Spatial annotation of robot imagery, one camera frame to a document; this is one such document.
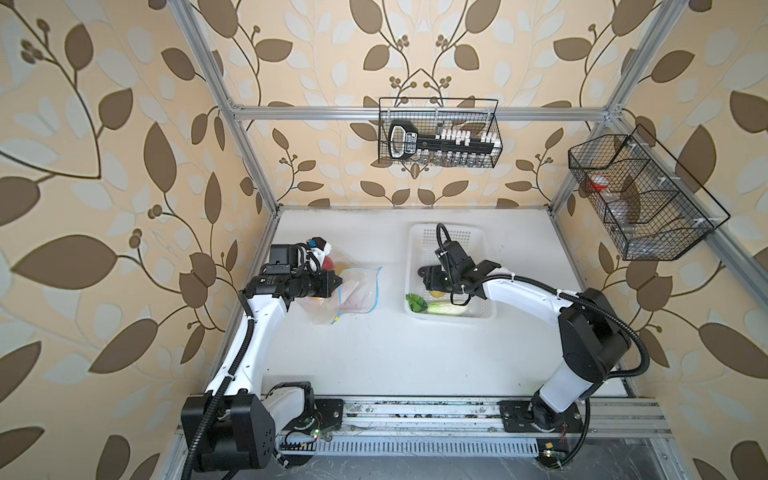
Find clear zip top bag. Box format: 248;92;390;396
298;251;381;325

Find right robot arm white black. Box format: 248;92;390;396
418;223;650;429

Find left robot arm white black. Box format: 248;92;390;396
180;237;342;479

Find white plastic perforated basket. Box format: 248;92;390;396
403;223;498;326

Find white radish green leaves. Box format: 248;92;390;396
405;293;468;316

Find black white tool in basket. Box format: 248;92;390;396
383;120;503;160

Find red capped bottle in basket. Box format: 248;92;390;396
585;175;611;195

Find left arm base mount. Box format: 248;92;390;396
263;388;344;468

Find black wire basket back wall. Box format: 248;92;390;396
377;96;503;169

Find black wire basket wall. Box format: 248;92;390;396
377;96;503;169
568;124;731;261

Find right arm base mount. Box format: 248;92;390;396
498;395;592;471

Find aluminium frame rail front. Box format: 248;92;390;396
316;395;672;439

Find black wire basket right wall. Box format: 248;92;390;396
568;124;731;261

